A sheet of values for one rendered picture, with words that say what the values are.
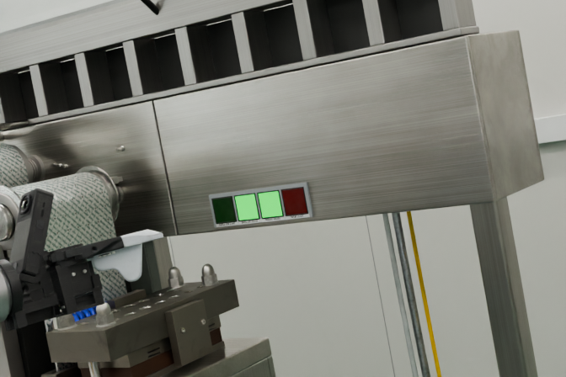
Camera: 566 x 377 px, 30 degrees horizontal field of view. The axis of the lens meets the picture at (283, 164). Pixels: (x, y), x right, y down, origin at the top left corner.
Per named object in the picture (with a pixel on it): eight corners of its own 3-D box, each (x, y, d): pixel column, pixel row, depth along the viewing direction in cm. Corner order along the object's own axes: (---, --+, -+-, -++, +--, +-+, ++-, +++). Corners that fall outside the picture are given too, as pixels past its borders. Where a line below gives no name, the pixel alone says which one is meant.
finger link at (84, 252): (127, 249, 135) (61, 267, 134) (124, 236, 135) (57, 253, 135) (123, 249, 130) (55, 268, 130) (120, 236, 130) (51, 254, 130)
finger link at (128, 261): (172, 270, 135) (102, 289, 134) (160, 225, 135) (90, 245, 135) (170, 271, 132) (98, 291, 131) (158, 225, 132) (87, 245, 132)
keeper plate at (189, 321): (174, 366, 208) (163, 311, 207) (205, 352, 216) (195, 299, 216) (184, 366, 207) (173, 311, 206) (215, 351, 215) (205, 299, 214)
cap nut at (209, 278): (198, 286, 225) (194, 266, 225) (209, 283, 228) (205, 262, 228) (211, 285, 223) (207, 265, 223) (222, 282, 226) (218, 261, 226)
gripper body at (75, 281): (82, 308, 138) (-3, 333, 131) (66, 245, 139) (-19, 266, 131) (110, 301, 133) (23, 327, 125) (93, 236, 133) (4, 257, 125)
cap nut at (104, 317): (92, 327, 199) (88, 304, 199) (105, 322, 202) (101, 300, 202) (106, 326, 197) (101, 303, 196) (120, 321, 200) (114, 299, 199)
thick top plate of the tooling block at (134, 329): (51, 363, 203) (45, 331, 203) (183, 309, 236) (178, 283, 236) (110, 362, 194) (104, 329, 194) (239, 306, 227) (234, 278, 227)
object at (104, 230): (46, 332, 209) (28, 241, 208) (127, 302, 228) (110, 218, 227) (48, 332, 208) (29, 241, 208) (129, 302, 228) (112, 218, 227)
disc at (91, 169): (76, 235, 236) (63, 170, 235) (77, 235, 236) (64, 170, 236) (123, 230, 227) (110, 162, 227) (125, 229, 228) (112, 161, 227)
